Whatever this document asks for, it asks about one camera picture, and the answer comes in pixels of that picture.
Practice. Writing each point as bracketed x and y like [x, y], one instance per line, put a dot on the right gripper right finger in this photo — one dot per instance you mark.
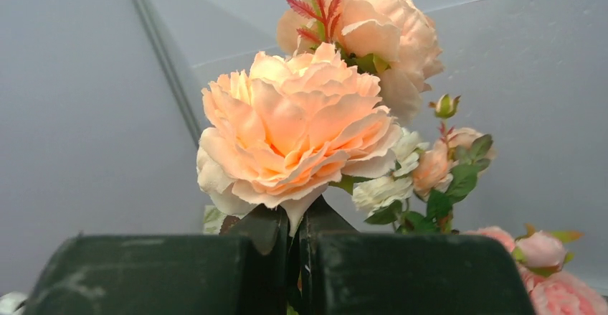
[345, 271]

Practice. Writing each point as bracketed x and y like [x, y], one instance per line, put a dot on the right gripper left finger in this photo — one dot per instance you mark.
[239, 272]

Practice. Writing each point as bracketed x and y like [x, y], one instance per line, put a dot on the cream white rose stem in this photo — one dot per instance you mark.
[397, 184]

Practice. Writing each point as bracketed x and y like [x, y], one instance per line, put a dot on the peach rose stem tall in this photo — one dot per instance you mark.
[448, 171]

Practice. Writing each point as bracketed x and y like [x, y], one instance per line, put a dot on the pink rose stem large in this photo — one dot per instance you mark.
[540, 257]

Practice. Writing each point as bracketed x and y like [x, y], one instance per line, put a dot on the cream printed cloth bag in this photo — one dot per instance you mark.
[12, 303]

